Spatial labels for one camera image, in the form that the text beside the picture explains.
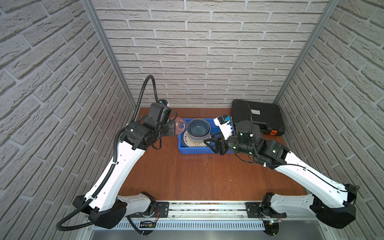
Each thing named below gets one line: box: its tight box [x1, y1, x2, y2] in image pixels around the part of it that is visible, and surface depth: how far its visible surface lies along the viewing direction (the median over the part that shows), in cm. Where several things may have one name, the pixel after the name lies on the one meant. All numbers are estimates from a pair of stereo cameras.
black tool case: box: [231, 99, 286, 136], surface depth 109 cm
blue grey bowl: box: [186, 118, 211, 139], surface depth 95 cm
